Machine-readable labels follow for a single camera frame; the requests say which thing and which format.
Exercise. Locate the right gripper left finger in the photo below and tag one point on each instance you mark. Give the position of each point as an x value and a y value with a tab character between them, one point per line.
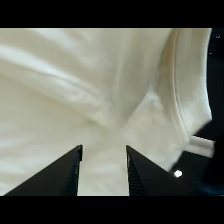
56	176

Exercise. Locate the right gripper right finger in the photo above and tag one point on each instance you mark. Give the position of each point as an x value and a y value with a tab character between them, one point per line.
150	178

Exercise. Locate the white T-shirt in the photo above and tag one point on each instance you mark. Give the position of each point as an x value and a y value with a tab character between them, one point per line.
100	90

